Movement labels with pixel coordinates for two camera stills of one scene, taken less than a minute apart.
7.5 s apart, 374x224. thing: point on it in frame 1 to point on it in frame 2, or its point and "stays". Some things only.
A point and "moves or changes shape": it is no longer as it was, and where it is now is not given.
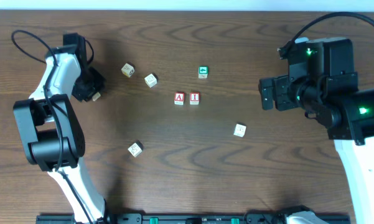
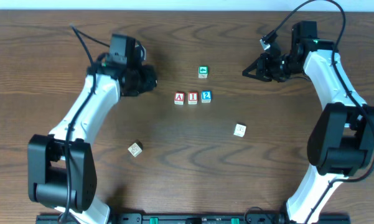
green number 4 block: x=203 y=71 stays
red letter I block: x=194 y=98 stays
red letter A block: x=179 y=98 stays
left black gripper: x=89 y=86 to x=148 y=81
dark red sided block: x=135 y=149 stays
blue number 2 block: x=96 y=96 moves or changes shape
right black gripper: x=267 y=93 to x=266 y=68
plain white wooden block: x=240 y=129 stays
